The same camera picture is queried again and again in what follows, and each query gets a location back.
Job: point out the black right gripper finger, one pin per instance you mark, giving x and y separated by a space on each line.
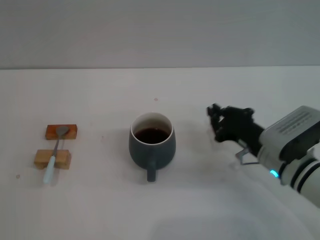
215 109
216 127

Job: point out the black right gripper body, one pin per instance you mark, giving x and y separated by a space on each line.
240 127

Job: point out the dark grey ceramic mug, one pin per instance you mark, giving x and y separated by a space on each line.
142 152

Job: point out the orange-brown wooden block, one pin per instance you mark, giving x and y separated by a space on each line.
51 133

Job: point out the light wooden notched block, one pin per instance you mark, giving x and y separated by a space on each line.
41 157

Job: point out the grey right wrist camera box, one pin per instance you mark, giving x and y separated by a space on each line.
292 132

